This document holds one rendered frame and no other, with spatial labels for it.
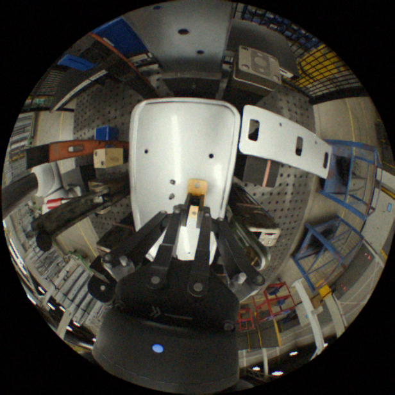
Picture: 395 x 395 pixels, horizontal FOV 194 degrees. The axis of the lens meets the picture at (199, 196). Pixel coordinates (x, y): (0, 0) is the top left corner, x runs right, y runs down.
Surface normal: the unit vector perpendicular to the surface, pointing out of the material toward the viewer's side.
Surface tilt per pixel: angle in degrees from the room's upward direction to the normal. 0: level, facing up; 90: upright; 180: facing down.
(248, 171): 0
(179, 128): 0
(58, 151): 90
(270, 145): 0
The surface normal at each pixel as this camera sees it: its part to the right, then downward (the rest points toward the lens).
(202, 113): -0.04, 0.35
